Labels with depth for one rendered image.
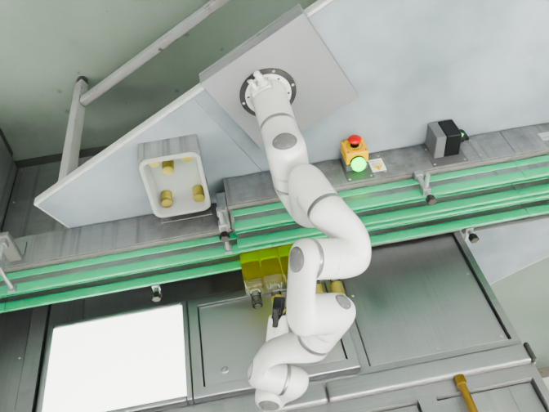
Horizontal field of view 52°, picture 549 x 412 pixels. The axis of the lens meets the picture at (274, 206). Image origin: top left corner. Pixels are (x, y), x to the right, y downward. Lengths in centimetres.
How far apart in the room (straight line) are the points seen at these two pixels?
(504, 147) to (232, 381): 108
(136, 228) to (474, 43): 114
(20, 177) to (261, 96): 136
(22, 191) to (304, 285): 161
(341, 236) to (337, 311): 15
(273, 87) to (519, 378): 102
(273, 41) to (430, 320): 93
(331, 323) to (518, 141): 101
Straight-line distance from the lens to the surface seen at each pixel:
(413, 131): 184
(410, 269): 191
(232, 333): 173
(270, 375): 135
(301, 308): 113
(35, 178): 254
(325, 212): 118
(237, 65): 150
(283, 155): 130
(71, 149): 204
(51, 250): 187
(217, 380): 166
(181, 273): 178
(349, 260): 116
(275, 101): 145
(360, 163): 171
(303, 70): 155
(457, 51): 174
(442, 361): 169
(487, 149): 189
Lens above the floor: 211
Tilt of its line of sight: 46 degrees down
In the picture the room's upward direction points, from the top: 167 degrees clockwise
